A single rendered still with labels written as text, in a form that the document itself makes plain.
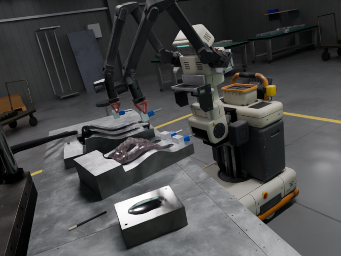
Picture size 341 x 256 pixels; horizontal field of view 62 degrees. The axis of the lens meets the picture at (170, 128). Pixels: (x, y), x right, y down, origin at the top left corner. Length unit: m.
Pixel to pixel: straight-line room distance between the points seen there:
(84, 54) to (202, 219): 8.84
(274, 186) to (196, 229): 1.26
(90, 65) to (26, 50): 1.84
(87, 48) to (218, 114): 8.10
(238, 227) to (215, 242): 0.09
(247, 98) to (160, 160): 0.94
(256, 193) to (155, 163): 0.94
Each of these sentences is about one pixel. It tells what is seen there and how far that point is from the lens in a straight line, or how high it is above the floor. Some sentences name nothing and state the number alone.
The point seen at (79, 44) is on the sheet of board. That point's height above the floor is 1.44.
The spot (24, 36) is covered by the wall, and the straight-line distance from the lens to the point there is 9.69.
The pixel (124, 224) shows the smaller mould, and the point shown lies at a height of 0.87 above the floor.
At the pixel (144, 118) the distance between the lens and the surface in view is 1.60.
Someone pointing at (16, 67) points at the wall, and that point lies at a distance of 9.63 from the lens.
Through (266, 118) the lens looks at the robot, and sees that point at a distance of 1.92.
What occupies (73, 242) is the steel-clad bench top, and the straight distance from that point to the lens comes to 1.03.
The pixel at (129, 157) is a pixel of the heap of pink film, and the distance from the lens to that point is 1.27.
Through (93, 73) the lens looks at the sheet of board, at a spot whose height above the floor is 0.52.
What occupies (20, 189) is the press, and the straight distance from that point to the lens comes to 1.60.
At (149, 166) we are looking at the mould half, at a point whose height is 0.85.
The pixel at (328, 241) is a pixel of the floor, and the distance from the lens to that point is 2.12.
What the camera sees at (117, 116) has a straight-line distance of 1.87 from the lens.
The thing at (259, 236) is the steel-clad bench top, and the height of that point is 0.80.
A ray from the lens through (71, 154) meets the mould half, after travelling 1.59.
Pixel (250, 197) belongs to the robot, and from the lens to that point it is 1.97.
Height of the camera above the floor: 1.39
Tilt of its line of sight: 19 degrees down
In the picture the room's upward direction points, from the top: 10 degrees counter-clockwise
